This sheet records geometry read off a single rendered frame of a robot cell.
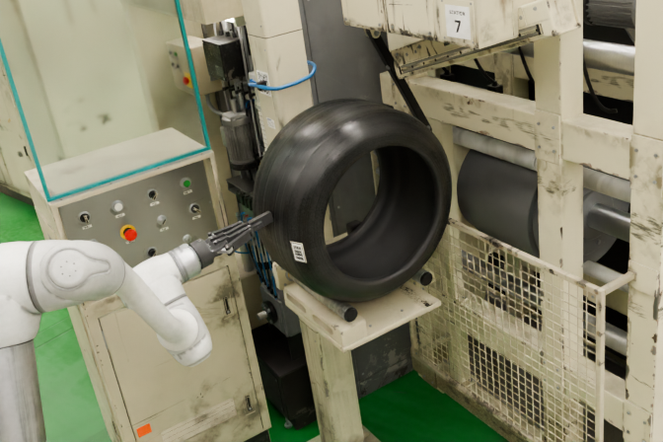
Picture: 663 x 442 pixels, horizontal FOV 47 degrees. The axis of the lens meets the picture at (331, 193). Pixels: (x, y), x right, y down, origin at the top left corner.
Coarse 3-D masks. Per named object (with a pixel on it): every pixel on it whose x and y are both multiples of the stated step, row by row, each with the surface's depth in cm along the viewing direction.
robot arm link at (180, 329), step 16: (128, 272) 154; (128, 288) 159; (144, 288) 164; (128, 304) 164; (144, 304) 165; (160, 304) 169; (176, 304) 188; (192, 304) 192; (144, 320) 169; (160, 320) 170; (176, 320) 176; (192, 320) 185; (160, 336) 184; (176, 336) 177; (192, 336) 184; (208, 336) 190; (176, 352) 186; (192, 352) 186; (208, 352) 188
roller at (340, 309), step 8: (296, 280) 241; (304, 288) 237; (320, 296) 229; (328, 304) 225; (336, 304) 222; (344, 304) 221; (336, 312) 222; (344, 312) 218; (352, 312) 219; (352, 320) 219
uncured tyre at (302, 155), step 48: (288, 144) 208; (336, 144) 200; (384, 144) 205; (432, 144) 215; (288, 192) 201; (384, 192) 246; (432, 192) 236; (288, 240) 203; (384, 240) 247; (432, 240) 225; (336, 288) 211; (384, 288) 221
